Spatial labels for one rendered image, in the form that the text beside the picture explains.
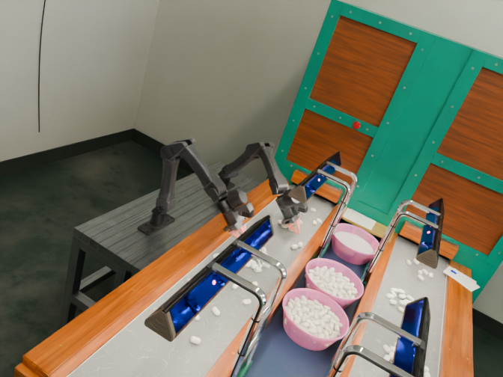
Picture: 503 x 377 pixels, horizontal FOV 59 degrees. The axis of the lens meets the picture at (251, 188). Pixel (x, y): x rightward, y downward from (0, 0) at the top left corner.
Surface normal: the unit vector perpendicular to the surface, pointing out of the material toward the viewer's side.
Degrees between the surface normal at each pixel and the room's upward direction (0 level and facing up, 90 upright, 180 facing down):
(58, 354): 0
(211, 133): 90
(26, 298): 0
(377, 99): 90
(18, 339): 0
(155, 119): 90
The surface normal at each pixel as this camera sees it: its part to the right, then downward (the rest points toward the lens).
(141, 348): 0.29, -0.85
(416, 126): -0.41, 0.30
